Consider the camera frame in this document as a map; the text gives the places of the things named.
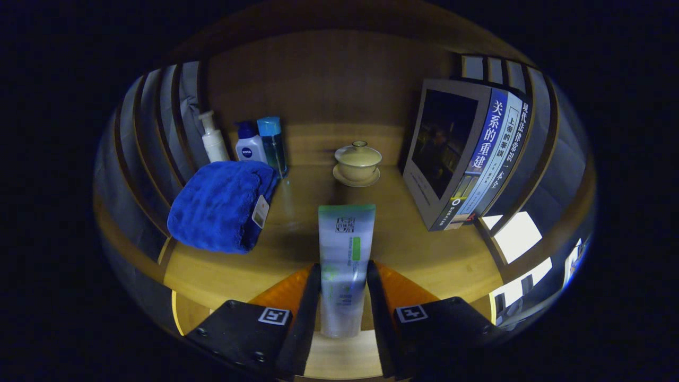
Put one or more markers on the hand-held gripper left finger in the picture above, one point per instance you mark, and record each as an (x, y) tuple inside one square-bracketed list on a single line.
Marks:
[(310, 318)]

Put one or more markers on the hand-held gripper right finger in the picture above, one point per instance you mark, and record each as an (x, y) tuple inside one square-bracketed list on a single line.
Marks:
[(379, 318)]

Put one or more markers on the white and green tube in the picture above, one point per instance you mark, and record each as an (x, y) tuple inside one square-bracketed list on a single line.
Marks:
[(345, 244)]

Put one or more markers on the wooden countertop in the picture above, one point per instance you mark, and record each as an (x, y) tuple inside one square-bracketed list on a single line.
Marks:
[(435, 254)]

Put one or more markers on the wooden cabinet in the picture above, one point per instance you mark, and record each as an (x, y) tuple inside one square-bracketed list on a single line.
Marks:
[(329, 79)]

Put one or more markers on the blue folded towel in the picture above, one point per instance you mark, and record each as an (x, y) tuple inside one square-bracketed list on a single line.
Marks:
[(217, 207)]

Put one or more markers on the beige lidded teacup with saucer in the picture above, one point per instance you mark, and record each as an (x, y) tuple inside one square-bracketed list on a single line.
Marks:
[(358, 162)]

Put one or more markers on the white lotion bottle blue cap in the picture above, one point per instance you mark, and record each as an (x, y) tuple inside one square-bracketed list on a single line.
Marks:
[(249, 151)]

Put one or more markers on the blue translucent bottle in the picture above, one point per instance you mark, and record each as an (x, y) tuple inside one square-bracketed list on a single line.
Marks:
[(273, 143)]

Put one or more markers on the book with blue spine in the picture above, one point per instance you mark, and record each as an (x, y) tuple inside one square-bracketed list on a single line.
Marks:
[(445, 138)]

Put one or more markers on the white pump bottle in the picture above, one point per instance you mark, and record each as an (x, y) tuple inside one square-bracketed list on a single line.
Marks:
[(215, 146)]

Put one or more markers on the book with pale spine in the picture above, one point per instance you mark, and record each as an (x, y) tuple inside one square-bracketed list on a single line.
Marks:
[(501, 143)]

